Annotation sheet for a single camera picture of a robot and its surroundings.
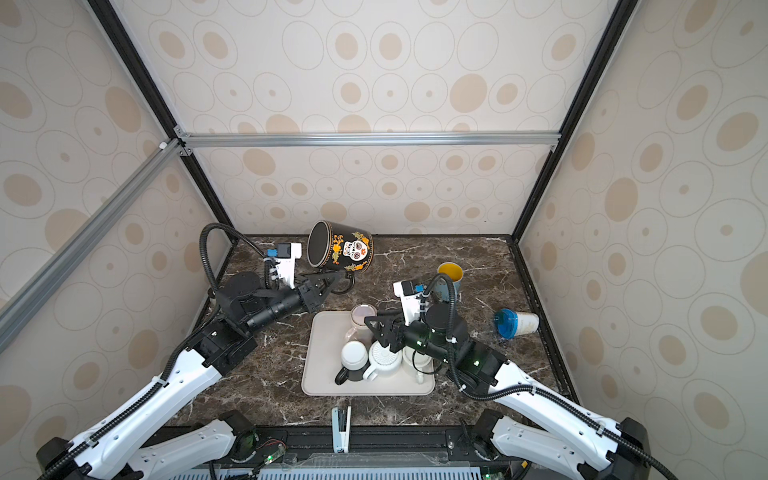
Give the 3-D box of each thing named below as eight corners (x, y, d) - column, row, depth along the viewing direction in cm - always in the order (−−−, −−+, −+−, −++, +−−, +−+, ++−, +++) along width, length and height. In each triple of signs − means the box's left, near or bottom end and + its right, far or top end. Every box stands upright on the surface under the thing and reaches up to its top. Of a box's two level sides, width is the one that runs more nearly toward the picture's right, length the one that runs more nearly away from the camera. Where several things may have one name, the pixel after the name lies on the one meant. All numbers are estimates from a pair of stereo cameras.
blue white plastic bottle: (498, 340, 94) (506, 327, 87) (493, 321, 98) (501, 307, 91) (534, 340, 94) (546, 327, 87) (528, 321, 98) (538, 307, 91)
